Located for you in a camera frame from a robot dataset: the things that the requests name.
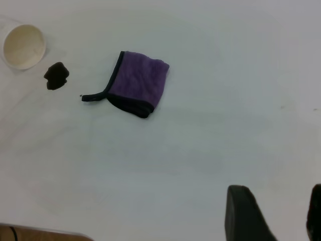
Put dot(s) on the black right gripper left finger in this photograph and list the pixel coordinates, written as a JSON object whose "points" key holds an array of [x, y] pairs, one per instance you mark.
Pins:
{"points": [[243, 218]]}

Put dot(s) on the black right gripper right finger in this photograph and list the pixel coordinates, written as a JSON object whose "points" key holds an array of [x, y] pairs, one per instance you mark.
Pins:
{"points": [[315, 216]]}

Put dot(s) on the purple cloth with black trim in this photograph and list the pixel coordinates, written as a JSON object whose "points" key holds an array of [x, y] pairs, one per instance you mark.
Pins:
{"points": [[140, 80]]}

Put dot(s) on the white paper cup green print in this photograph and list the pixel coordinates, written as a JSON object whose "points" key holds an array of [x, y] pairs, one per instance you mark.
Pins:
{"points": [[23, 46]]}

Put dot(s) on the dark liquid spill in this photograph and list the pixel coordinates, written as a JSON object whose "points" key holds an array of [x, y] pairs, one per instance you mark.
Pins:
{"points": [[56, 76]]}

